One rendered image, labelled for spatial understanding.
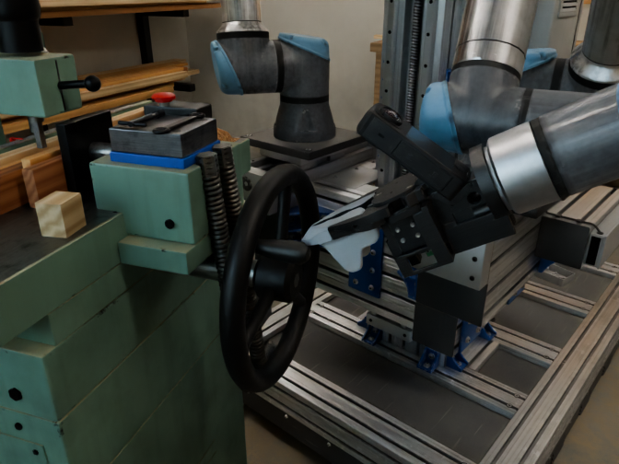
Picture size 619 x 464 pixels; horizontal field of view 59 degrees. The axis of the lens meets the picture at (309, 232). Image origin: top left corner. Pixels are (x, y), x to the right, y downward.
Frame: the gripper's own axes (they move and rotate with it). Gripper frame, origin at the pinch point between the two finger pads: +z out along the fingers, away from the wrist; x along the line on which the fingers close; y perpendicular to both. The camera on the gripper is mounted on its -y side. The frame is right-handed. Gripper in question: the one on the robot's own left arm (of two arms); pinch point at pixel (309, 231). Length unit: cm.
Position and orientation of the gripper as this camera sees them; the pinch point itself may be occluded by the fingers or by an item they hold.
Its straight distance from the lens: 58.9
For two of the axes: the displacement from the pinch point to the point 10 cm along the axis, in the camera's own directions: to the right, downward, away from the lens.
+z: -8.2, 3.4, 4.6
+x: 3.2, -4.0, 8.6
